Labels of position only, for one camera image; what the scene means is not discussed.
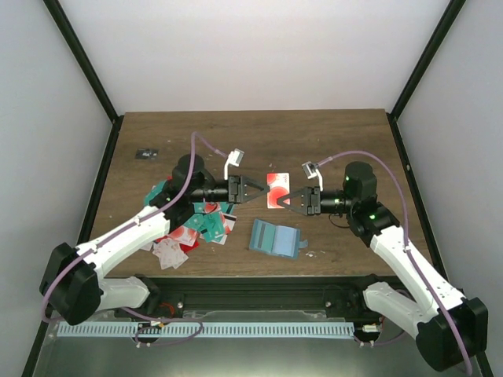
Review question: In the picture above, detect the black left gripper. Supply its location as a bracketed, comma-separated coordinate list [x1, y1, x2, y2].
[190, 175, 270, 204]

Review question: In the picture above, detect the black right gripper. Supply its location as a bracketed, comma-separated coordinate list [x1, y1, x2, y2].
[278, 186, 357, 216]

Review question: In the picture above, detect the red white circle card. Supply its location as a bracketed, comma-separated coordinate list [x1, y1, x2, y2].
[266, 173, 290, 209]

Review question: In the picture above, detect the blue card holder wallet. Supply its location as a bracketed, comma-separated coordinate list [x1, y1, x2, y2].
[248, 219, 308, 259]

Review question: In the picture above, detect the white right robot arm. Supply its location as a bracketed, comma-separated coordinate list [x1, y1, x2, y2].
[266, 161, 488, 372]

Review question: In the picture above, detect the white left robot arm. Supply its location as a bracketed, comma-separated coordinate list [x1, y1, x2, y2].
[39, 154, 270, 325]

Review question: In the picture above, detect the white floral card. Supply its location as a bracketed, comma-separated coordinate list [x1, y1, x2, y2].
[152, 239, 189, 269]

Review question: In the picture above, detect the black VIP card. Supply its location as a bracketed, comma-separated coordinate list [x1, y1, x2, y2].
[134, 148, 159, 160]

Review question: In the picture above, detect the metal front plate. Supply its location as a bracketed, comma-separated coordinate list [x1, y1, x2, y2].
[34, 313, 435, 376]

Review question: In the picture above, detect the light blue slotted strip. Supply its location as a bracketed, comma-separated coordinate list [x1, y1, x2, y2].
[57, 321, 354, 339]

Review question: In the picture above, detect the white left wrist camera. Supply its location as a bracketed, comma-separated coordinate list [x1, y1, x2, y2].
[223, 148, 244, 180]

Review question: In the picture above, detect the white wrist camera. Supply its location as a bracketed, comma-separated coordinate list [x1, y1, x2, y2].
[223, 148, 244, 180]
[302, 161, 324, 192]

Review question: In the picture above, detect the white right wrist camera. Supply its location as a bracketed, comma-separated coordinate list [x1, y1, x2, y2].
[302, 161, 324, 192]

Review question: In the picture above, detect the black front mounting rail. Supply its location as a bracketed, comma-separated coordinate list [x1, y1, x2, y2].
[137, 274, 401, 320]

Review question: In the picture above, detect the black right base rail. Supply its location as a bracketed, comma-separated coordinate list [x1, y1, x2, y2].
[386, 113, 448, 278]

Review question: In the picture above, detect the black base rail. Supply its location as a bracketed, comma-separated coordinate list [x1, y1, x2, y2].
[386, 113, 448, 278]
[77, 115, 124, 244]

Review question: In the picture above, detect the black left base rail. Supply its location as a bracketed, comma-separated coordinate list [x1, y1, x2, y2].
[77, 115, 124, 244]

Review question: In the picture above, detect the black right frame post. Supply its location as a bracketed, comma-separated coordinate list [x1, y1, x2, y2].
[387, 0, 466, 121]

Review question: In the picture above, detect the black frame post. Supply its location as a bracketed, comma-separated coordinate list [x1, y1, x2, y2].
[387, 0, 466, 121]
[42, 0, 119, 123]

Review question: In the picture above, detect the black left frame post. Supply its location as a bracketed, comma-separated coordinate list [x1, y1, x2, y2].
[42, 0, 119, 123]

